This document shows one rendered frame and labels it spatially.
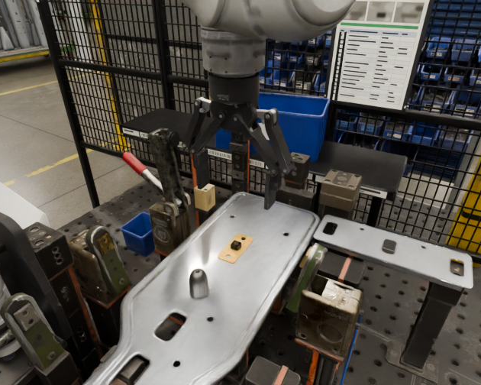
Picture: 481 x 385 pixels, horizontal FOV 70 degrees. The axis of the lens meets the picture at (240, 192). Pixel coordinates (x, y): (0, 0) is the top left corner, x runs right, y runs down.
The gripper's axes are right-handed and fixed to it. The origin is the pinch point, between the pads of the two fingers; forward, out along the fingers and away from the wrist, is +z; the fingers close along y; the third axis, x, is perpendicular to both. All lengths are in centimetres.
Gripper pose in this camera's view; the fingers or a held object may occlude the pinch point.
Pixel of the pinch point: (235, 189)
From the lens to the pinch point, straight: 60.6
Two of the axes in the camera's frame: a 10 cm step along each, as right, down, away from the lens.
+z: 0.0, 8.5, 5.3
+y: 8.7, 2.6, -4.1
